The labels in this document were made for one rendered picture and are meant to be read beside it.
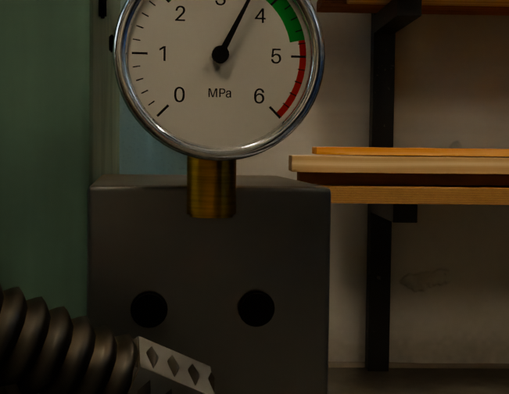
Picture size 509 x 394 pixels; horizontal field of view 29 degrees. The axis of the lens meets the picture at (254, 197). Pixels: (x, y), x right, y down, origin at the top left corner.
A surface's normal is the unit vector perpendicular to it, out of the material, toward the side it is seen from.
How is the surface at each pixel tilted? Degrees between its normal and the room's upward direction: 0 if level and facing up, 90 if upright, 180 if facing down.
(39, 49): 90
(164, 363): 39
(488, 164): 89
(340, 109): 90
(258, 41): 90
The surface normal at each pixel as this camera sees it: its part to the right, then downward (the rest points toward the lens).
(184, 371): 0.55, -0.75
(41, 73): 0.12, 0.05
